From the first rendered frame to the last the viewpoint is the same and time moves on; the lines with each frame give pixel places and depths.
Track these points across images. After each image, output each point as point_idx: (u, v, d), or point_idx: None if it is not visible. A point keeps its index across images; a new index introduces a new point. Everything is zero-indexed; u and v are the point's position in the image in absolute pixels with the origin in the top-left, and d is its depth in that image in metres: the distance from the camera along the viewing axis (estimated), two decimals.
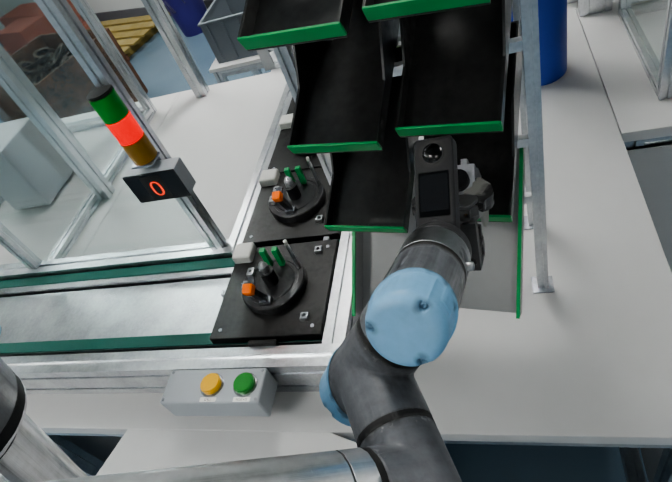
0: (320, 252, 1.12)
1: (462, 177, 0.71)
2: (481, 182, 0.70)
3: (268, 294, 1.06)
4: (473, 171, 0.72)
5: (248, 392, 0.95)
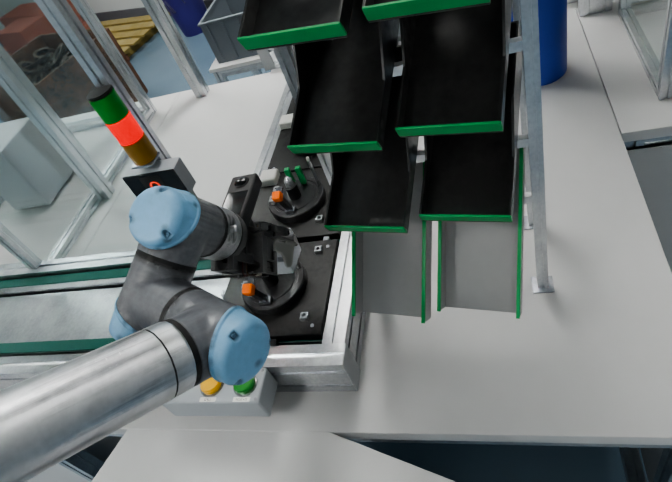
0: (320, 252, 1.12)
1: None
2: None
3: (268, 294, 1.06)
4: None
5: (248, 392, 0.95)
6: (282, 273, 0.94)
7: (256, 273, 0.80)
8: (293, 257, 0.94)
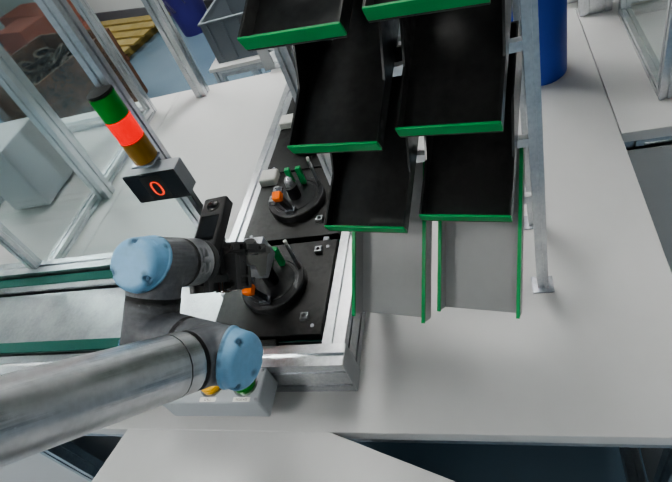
0: (320, 252, 1.12)
1: (251, 242, 1.00)
2: None
3: (268, 294, 1.06)
4: (261, 240, 1.01)
5: (248, 392, 0.95)
6: (258, 278, 1.03)
7: (232, 289, 0.89)
8: (267, 263, 1.02)
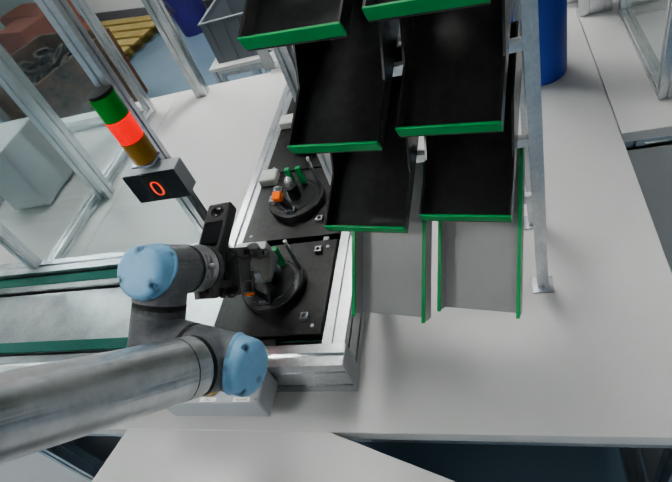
0: (320, 252, 1.12)
1: (254, 247, 1.01)
2: None
3: (268, 294, 1.06)
4: (264, 245, 1.02)
5: None
6: (261, 282, 1.04)
7: (236, 294, 0.90)
8: (270, 267, 1.03)
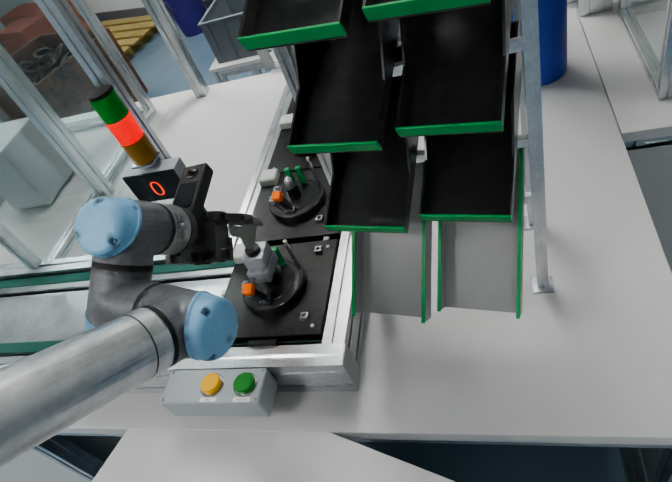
0: (320, 252, 1.12)
1: (254, 247, 1.01)
2: None
3: (268, 294, 1.06)
4: (264, 245, 1.02)
5: (248, 392, 0.95)
6: (261, 282, 1.04)
7: (212, 261, 0.84)
8: (270, 267, 1.03)
